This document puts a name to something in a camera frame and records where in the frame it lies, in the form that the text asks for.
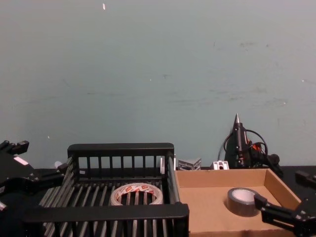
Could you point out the black rack with steel bars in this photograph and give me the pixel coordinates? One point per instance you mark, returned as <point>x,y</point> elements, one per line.
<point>118,148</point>

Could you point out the white slotted metal bracket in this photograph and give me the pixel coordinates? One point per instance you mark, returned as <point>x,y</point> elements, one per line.
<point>221,165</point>

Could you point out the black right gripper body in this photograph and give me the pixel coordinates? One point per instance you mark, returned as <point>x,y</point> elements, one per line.
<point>308,217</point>

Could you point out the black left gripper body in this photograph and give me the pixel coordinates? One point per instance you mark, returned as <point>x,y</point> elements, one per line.
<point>14,172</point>

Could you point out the grey aluminium corner bracket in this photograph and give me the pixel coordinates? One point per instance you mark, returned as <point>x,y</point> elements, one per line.
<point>184,165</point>
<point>197,164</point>

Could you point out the roll of silver tape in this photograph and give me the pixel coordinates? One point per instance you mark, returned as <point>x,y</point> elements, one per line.
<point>237,206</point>

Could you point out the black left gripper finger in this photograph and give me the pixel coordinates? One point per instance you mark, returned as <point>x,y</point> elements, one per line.
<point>49,179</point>
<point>22,146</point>

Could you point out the roll of white tape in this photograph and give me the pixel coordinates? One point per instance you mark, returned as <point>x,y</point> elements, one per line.
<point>118,195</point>

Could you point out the small white plastic piece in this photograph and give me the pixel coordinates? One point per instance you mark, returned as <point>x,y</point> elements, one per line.
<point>57,164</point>

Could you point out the shallow brown cardboard tray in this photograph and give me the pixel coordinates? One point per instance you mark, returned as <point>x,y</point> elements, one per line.
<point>205,202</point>

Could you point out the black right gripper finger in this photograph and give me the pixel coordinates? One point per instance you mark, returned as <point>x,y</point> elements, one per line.
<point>304,176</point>
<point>276,212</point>

